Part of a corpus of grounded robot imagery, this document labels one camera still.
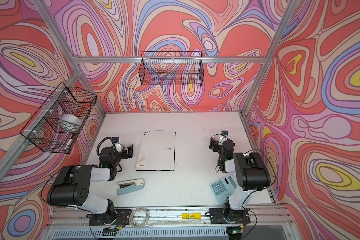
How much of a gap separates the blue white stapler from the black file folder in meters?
0.08

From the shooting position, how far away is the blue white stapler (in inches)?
32.3

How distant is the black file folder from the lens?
35.8 inches
